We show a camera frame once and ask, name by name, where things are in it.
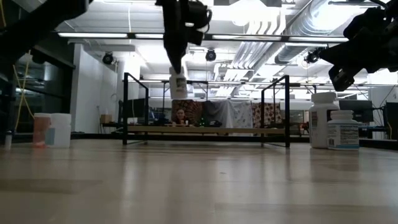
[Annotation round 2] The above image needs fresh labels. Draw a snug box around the grey hanging cloth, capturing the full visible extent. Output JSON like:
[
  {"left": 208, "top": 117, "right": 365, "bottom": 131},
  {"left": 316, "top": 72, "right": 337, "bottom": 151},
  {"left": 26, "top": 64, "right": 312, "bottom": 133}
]
[{"left": 201, "top": 100, "right": 230, "bottom": 127}]

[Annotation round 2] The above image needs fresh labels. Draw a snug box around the floral hanging cloth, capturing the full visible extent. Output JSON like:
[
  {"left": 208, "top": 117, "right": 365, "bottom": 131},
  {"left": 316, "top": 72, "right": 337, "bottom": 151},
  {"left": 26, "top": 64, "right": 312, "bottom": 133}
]
[{"left": 251, "top": 102, "right": 283, "bottom": 128}]

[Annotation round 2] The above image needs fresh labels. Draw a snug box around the dark desk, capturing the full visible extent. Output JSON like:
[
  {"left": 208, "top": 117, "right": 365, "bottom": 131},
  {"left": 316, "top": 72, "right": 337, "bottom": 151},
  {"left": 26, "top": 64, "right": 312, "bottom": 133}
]
[{"left": 359, "top": 125, "right": 386, "bottom": 139}]

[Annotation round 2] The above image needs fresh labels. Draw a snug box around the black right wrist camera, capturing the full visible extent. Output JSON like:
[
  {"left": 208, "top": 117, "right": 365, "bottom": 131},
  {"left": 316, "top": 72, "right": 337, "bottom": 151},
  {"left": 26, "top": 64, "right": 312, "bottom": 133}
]
[{"left": 328, "top": 65, "right": 356, "bottom": 93}]

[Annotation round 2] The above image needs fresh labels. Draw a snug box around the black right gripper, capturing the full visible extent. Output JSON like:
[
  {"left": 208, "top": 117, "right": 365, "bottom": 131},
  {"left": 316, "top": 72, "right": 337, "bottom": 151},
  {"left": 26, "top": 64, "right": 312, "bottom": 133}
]
[{"left": 319, "top": 6, "right": 389, "bottom": 74}]

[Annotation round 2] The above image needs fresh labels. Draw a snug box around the yellow cable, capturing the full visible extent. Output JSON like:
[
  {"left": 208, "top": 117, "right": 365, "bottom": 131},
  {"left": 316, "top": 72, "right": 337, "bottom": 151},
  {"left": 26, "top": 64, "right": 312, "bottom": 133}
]
[{"left": 0, "top": 0, "right": 35, "bottom": 132}]

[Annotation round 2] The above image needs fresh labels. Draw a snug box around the red patterned hanging cloth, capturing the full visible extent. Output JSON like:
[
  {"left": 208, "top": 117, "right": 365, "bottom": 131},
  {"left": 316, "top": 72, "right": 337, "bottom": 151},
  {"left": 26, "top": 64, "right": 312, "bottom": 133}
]
[{"left": 171, "top": 99, "right": 203, "bottom": 126}]

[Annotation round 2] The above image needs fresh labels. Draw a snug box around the tall white bottle red label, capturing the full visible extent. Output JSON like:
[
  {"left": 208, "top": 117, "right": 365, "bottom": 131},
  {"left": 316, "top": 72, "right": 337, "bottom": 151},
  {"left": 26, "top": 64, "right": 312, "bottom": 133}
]
[{"left": 308, "top": 91, "right": 340, "bottom": 149}]

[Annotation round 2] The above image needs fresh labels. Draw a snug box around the white LED light strip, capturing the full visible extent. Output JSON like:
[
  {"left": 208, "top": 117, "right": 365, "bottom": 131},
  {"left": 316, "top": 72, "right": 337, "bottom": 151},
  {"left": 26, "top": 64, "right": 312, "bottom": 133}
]
[
  {"left": 212, "top": 34, "right": 282, "bottom": 41},
  {"left": 58, "top": 32, "right": 128, "bottom": 39},
  {"left": 135, "top": 33, "right": 165, "bottom": 39},
  {"left": 289, "top": 36, "right": 349, "bottom": 43}
]

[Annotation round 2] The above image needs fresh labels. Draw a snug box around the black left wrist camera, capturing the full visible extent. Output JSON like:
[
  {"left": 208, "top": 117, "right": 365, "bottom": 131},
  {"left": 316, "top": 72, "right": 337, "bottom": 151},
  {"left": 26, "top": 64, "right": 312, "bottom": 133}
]
[{"left": 186, "top": 0, "right": 213, "bottom": 47}]

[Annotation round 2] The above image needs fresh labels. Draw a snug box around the black metal desk frame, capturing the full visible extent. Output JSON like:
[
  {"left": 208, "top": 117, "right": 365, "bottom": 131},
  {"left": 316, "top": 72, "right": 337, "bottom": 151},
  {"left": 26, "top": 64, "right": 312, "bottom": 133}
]
[{"left": 161, "top": 80, "right": 210, "bottom": 103}]

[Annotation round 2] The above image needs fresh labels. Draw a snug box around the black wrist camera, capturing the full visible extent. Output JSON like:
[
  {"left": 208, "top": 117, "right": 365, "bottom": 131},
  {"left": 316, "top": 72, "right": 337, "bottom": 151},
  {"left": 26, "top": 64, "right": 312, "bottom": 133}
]
[
  {"left": 328, "top": 65, "right": 356, "bottom": 93},
  {"left": 186, "top": 0, "right": 213, "bottom": 47}
]

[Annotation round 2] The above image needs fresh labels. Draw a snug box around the small orange-label bottle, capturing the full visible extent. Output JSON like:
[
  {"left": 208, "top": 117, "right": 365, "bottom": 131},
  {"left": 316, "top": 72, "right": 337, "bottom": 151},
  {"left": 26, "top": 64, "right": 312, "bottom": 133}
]
[{"left": 45, "top": 113, "right": 72, "bottom": 149}]

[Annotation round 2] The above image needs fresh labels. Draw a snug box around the silver air duct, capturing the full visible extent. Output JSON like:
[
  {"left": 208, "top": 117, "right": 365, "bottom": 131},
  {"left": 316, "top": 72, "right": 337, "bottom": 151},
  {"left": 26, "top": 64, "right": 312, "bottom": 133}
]
[{"left": 275, "top": 0, "right": 368, "bottom": 65}]

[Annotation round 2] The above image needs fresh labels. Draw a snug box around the small white cylinder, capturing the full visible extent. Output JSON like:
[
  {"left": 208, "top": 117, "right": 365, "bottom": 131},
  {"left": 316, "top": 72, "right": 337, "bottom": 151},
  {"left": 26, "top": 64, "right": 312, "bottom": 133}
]
[{"left": 4, "top": 130, "right": 13, "bottom": 151}]

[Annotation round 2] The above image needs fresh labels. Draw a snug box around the white bottle picture label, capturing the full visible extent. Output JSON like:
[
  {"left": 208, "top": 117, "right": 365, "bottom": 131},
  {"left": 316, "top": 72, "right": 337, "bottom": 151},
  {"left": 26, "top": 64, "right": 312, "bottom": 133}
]
[{"left": 169, "top": 66, "right": 188, "bottom": 100}]

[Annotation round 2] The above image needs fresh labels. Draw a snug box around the black computer monitor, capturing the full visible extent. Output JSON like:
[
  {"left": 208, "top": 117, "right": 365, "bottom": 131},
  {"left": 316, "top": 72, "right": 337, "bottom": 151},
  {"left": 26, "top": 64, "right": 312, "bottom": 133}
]
[
  {"left": 338, "top": 99, "right": 374, "bottom": 123},
  {"left": 384, "top": 101, "right": 398, "bottom": 140},
  {"left": 126, "top": 98, "right": 147, "bottom": 119}
]

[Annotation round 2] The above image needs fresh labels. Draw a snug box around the person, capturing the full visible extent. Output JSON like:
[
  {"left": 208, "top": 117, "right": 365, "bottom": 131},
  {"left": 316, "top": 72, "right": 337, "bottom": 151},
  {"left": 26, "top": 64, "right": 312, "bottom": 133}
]
[{"left": 172, "top": 108, "right": 190, "bottom": 127}]

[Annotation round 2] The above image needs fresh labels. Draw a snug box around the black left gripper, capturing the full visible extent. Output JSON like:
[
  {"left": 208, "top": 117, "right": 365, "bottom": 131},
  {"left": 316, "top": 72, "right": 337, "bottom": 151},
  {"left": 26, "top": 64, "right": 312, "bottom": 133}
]
[{"left": 155, "top": 0, "right": 189, "bottom": 75}]

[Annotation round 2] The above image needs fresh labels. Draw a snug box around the white hanging cloth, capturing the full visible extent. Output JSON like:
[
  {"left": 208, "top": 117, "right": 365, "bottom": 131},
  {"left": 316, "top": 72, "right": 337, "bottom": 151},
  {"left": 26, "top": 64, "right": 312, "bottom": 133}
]
[{"left": 228, "top": 100, "right": 253, "bottom": 128}]

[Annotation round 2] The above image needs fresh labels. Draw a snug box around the short white bottle blue label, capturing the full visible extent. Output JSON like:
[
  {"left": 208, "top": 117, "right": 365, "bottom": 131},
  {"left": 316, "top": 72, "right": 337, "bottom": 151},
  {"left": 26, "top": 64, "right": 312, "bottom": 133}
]
[{"left": 326, "top": 110, "right": 361, "bottom": 151}]

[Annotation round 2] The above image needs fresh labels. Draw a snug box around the small orange bottle white cap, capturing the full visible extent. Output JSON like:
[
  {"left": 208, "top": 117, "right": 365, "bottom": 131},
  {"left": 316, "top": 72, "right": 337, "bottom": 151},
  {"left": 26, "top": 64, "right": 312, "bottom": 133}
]
[{"left": 33, "top": 113, "right": 52, "bottom": 149}]

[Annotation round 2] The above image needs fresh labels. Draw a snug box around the black-framed wooden shelf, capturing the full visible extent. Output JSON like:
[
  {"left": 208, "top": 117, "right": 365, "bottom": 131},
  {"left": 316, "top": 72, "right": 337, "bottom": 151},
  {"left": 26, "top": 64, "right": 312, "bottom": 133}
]
[{"left": 122, "top": 72, "right": 291, "bottom": 149}]

